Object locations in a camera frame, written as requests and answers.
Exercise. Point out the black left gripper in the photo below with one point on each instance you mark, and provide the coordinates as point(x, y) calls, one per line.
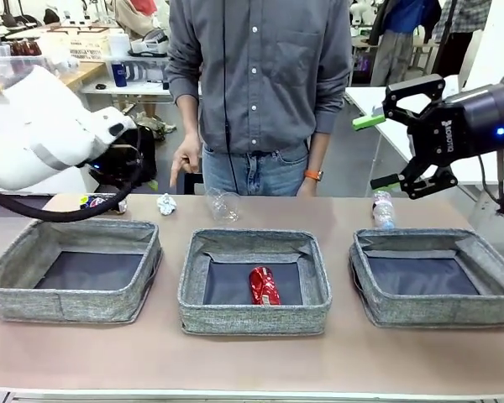
point(117, 165)

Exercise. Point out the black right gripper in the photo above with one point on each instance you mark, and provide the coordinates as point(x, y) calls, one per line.
point(466, 126)

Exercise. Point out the white paper ball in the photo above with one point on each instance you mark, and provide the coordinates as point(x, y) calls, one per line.
point(167, 205)

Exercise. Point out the clear plastic cup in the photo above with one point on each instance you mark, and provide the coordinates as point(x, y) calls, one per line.
point(224, 205)

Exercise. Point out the crushed red soda can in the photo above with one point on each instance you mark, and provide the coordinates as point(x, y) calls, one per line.
point(265, 287)

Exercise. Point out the person's left forearm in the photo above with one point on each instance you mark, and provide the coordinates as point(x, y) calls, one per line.
point(320, 149)

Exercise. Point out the person's right forearm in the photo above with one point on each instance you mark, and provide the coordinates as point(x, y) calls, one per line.
point(191, 121)

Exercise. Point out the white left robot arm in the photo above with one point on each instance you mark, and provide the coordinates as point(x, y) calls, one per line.
point(38, 126)

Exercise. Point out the person's right hand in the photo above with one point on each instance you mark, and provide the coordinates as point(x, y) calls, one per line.
point(188, 153)

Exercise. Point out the person's left hand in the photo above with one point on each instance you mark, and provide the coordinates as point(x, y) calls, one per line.
point(306, 189)

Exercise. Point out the white folding table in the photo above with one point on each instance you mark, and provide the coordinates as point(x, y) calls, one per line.
point(403, 121)

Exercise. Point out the black backpack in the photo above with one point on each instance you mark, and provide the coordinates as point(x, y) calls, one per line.
point(149, 155)

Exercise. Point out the crumpled bags on floor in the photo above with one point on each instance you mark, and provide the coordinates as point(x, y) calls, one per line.
point(153, 124)

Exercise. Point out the clear bottle with blue cap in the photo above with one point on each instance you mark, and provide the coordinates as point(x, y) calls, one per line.
point(383, 212)

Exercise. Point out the background person in blue top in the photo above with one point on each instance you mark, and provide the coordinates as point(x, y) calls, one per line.
point(397, 42)

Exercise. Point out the black computer mouse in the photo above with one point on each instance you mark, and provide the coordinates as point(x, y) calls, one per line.
point(101, 86)

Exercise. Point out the dark blue bottle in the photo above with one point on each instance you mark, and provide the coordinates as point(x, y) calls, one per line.
point(120, 75)

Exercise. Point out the orange wristwatch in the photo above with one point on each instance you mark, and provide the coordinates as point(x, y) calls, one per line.
point(314, 174)

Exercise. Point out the hanging plaid coat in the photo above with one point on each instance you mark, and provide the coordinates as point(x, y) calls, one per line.
point(462, 21)

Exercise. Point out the grey fabric basket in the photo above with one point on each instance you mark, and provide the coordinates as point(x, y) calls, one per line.
point(101, 306)
point(437, 312)
point(252, 319)

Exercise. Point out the person in grey shirt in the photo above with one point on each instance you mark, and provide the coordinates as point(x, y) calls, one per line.
point(256, 84)

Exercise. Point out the white plastic jug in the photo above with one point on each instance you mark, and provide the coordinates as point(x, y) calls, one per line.
point(119, 44)

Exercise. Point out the light printed wooden crate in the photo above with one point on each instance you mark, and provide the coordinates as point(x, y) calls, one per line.
point(80, 44)

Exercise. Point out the clear plastic container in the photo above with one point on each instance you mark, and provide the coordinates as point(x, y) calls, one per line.
point(12, 61)

